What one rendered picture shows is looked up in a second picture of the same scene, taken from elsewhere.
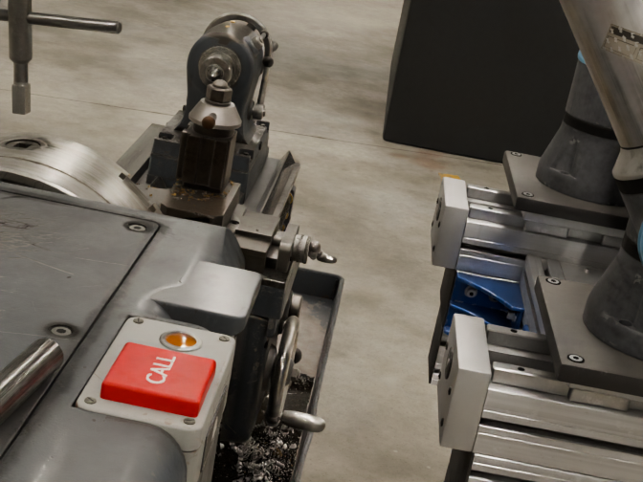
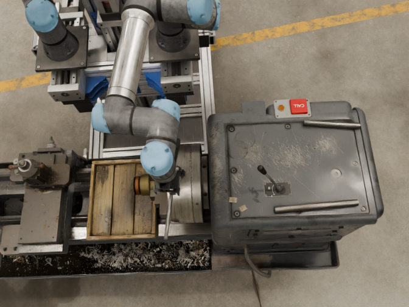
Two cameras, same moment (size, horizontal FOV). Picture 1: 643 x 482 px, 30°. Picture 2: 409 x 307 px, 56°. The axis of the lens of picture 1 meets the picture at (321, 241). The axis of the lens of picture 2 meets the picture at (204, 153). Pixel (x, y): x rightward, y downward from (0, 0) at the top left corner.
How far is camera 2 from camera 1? 1.55 m
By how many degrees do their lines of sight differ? 70
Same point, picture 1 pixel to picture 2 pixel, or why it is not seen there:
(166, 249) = (240, 120)
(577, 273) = (92, 58)
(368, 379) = not seen: outside the picture
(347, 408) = not seen: outside the picture
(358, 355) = not seen: outside the picture
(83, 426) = (316, 113)
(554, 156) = (64, 52)
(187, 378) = (299, 101)
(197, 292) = (257, 110)
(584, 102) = (58, 36)
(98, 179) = (183, 155)
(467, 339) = (176, 80)
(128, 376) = (304, 109)
